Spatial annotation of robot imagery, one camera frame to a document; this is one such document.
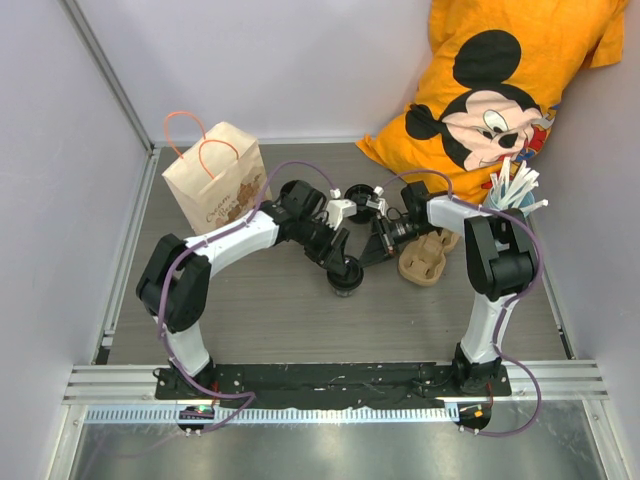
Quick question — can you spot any aluminium corner frame post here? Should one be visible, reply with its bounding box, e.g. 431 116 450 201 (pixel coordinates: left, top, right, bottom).
59 0 154 153

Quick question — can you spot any translucent single black cup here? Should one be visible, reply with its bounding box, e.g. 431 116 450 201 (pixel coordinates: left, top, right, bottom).
332 287 358 298

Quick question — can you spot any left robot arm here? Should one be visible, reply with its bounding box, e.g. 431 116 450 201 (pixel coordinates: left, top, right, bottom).
136 181 364 399

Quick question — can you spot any white wrapped straws bundle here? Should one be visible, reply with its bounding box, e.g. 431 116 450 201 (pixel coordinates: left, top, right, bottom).
488 160 549 214

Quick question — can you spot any blue straw holder cup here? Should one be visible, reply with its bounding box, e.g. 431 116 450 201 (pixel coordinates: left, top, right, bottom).
483 192 535 217

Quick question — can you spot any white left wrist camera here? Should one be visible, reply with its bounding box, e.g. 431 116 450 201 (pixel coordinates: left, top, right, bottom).
325 199 357 230

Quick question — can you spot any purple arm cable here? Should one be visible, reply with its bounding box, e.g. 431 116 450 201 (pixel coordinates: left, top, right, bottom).
374 169 549 437
157 159 344 434

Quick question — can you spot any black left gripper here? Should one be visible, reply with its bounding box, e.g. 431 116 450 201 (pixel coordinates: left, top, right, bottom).
297 221 349 279

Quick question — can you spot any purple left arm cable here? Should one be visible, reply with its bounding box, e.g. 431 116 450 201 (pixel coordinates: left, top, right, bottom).
157 159 344 434

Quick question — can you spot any white slotted cable duct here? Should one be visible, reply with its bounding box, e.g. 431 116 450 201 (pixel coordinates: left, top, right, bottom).
85 403 459 425

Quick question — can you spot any black coffee cup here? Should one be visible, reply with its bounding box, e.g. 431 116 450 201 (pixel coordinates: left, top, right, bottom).
344 184 377 225
279 180 299 201

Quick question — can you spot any printed paper takeout bag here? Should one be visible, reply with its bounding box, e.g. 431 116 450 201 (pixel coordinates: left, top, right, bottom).
162 111 267 235

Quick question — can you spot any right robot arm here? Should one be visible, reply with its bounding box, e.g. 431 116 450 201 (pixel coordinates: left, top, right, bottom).
347 182 539 395

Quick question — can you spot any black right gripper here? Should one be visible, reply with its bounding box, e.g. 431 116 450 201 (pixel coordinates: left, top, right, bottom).
357 216 437 270

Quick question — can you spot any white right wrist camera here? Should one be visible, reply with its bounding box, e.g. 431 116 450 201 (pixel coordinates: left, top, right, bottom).
365 186 388 218

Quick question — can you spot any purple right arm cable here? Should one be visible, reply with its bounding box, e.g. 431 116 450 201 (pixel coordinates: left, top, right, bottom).
374 169 549 437

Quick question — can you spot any orange Mickey Mouse pillow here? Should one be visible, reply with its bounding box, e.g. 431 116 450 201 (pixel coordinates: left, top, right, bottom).
358 1 627 204

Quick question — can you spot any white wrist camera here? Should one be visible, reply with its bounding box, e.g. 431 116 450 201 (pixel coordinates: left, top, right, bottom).
325 199 357 230
365 186 388 218

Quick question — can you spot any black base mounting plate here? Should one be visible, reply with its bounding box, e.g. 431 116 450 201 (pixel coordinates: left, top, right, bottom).
154 360 514 412

